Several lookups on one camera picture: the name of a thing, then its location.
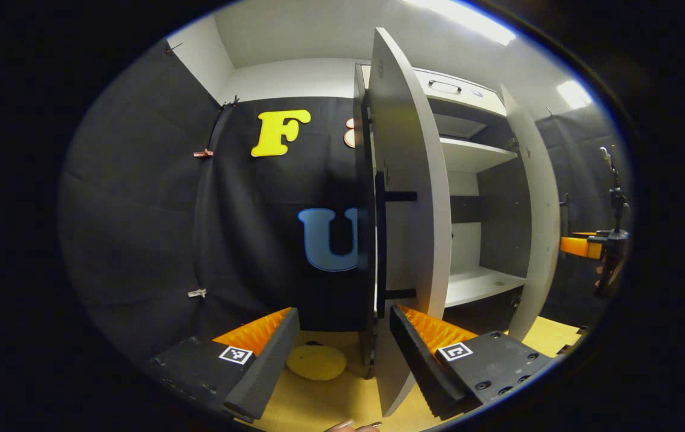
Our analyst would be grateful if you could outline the yellow round pad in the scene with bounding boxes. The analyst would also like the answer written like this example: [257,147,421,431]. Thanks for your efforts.
[286,344,348,382]

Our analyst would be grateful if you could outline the black jointed pole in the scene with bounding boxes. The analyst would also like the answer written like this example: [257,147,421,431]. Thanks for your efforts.
[599,146,630,233]

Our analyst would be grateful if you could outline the grey cabinet door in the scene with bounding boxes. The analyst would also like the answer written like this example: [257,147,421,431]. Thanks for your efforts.
[368,27,453,418]
[500,84,561,343]

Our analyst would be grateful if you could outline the black backdrop cloth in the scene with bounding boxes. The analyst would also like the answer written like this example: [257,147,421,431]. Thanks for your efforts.
[59,41,223,367]
[193,96,376,334]
[534,111,632,329]

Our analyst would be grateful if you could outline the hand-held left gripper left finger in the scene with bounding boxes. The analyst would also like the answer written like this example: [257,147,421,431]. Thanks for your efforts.
[144,307,301,422]

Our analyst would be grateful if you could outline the grey cabinet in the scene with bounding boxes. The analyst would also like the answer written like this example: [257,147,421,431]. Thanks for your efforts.
[352,62,538,368]

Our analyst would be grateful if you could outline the grey cabinet drawer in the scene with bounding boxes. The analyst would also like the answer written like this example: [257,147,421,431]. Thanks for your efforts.
[363,65,508,118]

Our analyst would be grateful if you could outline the ceiling light panel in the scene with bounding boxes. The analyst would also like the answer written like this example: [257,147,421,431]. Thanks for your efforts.
[405,0,517,47]
[557,80,593,110]

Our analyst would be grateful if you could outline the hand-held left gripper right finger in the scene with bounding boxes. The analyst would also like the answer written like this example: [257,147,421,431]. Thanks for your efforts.
[389,303,554,421]

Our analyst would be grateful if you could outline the white cabinet shelf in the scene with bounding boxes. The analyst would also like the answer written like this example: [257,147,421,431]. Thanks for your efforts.
[444,266,527,308]
[438,137,518,173]

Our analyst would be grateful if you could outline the black door handle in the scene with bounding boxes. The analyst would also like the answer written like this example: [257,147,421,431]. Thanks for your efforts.
[374,172,418,319]

